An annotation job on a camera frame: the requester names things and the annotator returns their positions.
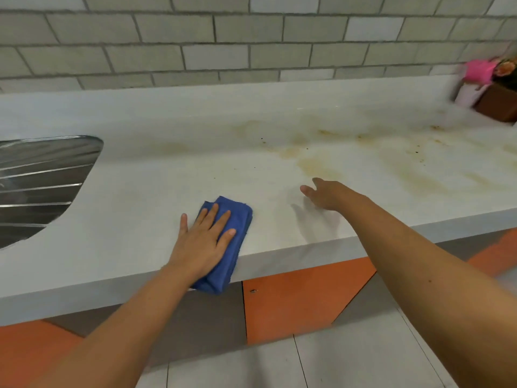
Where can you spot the person's left hand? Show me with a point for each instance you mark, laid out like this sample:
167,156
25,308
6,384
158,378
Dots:
198,246

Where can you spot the person's right hand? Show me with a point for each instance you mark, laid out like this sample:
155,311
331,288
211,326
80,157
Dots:
331,195

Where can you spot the blue cloth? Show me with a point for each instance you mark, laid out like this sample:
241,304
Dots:
238,214

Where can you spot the pink metal bucket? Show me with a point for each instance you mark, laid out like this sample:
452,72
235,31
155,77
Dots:
468,94

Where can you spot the brown tissue box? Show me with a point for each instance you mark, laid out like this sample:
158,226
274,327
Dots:
497,102

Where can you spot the artificial flowers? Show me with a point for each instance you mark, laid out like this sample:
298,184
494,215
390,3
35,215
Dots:
505,67

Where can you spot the person's right forearm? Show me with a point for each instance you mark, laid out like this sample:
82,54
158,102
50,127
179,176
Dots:
444,286

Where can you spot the person's left forearm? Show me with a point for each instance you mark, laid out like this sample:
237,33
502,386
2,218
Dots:
121,335

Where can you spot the white countertop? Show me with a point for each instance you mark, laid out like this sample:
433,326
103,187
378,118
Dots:
161,117

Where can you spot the orange cabinet front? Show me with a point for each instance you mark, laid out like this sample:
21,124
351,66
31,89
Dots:
303,299

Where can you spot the steel sink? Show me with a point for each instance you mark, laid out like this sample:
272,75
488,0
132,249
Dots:
36,181

